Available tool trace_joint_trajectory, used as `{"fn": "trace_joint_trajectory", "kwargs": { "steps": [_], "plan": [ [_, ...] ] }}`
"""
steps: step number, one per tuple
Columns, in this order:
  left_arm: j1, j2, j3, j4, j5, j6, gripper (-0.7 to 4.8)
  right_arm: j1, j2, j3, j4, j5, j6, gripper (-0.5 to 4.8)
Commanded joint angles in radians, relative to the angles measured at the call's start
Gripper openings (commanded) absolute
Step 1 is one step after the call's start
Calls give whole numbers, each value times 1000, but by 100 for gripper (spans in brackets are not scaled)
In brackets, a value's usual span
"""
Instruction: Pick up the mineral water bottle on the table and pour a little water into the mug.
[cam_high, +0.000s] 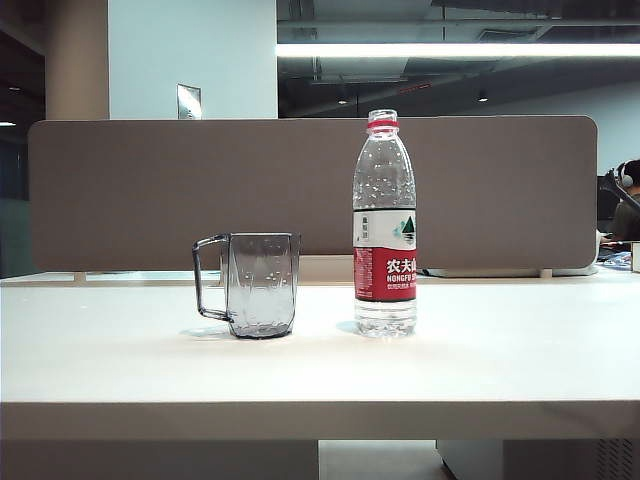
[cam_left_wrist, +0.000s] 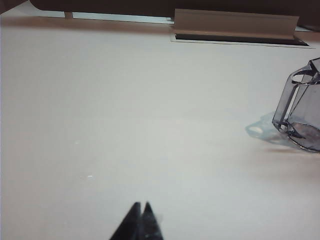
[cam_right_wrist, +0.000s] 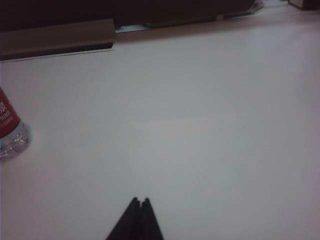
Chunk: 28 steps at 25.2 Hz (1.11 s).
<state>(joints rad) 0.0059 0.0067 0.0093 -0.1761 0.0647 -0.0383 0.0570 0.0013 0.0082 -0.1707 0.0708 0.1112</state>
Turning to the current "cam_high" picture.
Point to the clear red-label water bottle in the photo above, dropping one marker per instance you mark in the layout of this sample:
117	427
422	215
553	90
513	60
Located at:
385	270

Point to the grey transparent plastic mug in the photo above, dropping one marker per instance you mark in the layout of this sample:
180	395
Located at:
260	285

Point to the brown fabric desk divider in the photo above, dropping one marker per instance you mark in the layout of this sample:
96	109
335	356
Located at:
200	190

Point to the white flat device behind divider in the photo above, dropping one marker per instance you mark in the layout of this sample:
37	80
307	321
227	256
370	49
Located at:
500	272

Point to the long linear ceiling light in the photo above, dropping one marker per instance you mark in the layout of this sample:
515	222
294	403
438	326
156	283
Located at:
450	49

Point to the beige round column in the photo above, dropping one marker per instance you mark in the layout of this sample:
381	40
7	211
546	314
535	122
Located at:
75	60

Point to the person wearing headphones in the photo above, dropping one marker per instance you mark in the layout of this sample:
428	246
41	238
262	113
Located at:
627	215

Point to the small beige box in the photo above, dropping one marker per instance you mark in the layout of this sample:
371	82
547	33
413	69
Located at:
635	256

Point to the silver wall plate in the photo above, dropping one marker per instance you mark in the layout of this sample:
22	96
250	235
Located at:
189	102

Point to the white divider bracket foot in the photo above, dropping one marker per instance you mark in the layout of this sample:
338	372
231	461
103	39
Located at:
545	273
80	276

